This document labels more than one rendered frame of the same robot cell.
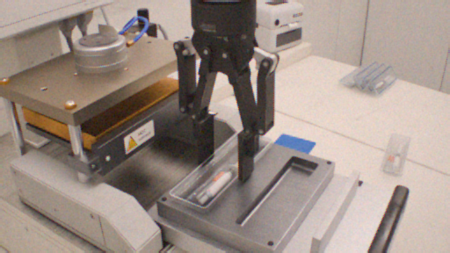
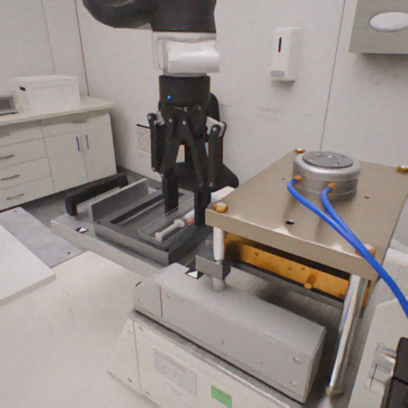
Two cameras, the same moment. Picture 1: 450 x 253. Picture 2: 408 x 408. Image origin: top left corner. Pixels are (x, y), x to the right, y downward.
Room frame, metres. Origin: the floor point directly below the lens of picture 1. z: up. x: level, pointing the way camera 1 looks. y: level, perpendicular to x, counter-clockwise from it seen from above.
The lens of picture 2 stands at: (1.01, 0.05, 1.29)
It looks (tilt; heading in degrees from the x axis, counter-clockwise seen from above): 26 degrees down; 183
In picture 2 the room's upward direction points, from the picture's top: straight up
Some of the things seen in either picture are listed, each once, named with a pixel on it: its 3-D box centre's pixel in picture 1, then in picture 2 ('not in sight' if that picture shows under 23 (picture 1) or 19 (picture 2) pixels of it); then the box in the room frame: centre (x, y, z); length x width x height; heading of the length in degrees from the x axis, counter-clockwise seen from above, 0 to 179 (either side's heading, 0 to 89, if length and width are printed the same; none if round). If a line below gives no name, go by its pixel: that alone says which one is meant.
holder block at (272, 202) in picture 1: (251, 187); (168, 218); (0.46, -0.04, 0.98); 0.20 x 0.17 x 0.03; 148
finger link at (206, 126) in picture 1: (206, 140); (201, 204); (0.50, 0.03, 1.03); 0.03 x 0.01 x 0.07; 149
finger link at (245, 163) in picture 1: (246, 153); (171, 194); (0.47, -0.03, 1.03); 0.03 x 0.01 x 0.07; 149
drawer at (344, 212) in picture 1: (283, 206); (149, 217); (0.44, -0.08, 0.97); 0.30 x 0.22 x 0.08; 58
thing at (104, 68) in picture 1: (98, 70); (340, 217); (0.63, 0.20, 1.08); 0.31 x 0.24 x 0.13; 148
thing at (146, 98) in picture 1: (109, 87); (314, 219); (0.61, 0.18, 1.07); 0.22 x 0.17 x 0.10; 148
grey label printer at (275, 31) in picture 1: (266, 21); not in sight; (1.63, -0.16, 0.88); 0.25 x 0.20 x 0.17; 44
